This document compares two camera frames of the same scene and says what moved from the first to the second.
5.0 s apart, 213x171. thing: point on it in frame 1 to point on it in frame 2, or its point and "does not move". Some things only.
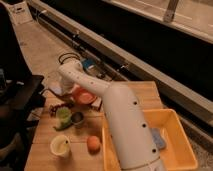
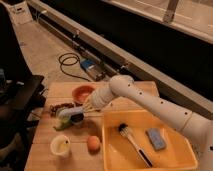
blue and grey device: [95, 67] does not move
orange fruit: [93, 145] does not move
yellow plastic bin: [175, 156] does not move
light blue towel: [57, 90] to [72, 110]
